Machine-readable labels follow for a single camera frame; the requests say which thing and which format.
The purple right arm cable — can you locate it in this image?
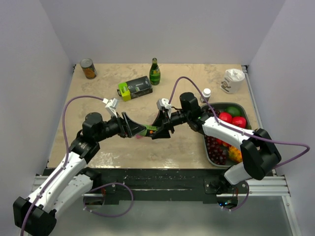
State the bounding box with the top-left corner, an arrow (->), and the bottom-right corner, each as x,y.
168,76 -> 311,212

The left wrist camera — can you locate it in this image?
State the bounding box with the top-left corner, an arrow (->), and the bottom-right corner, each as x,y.
102,98 -> 119,118

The black green razor box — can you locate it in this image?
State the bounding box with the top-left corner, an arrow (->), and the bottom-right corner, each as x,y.
117,76 -> 153,101

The dark red grapes bunch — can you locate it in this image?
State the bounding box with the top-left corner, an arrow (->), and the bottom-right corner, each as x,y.
204,108 -> 228,165

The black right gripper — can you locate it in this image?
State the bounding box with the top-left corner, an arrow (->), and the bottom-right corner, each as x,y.
150,109 -> 190,139

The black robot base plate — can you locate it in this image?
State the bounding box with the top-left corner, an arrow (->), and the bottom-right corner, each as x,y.
41,167 -> 249,206

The orange labelled tin can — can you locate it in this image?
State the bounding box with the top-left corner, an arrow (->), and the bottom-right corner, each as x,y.
80,58 -> 97,79

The grey fruit tray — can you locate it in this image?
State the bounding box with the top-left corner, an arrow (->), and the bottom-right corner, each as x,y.
204,102 -> 252,168

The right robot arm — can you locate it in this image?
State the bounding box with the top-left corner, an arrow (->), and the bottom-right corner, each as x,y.
152,92 -> 281,193

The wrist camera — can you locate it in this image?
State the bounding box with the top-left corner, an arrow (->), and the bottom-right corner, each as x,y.
157,98 -> 171,111
102,98 -> 119,118

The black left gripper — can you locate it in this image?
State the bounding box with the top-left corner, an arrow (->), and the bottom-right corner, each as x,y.
95,112 -> 146,142

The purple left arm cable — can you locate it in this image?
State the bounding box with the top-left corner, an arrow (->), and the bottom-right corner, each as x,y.
20,95 -> 108,236

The white supplement bottle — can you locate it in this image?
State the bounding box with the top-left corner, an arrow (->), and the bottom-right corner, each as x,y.
200,88 -> 211,103

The red apple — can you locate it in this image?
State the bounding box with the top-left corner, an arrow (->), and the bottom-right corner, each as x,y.
231,117 -> 247,128

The white paper bag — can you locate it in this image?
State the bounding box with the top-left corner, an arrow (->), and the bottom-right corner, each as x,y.
220,68 -> 245,94

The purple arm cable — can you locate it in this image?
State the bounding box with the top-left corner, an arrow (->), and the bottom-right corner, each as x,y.
20,95 -> 108,236
168,76 -> 311,212

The aluminium frame rail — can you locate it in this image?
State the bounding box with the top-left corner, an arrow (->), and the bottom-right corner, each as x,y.
241,65 -> 290,196

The green glass bottle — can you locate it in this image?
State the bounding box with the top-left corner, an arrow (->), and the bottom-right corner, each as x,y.
149,58 -> 161,85

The yellow dragon fruit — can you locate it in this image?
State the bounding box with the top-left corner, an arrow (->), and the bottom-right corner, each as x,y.
228,146 -> 243,163

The green pill bottle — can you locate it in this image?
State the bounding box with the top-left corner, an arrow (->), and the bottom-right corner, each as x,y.
144,125 -> 159,137

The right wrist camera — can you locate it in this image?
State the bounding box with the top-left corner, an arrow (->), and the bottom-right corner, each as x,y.
157,98 -> 171,111

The green apple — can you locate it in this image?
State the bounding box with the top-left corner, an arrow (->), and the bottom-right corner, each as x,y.
225,106 -> 242,117

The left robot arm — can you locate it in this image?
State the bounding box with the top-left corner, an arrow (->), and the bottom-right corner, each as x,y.
13,112 -> 146,236

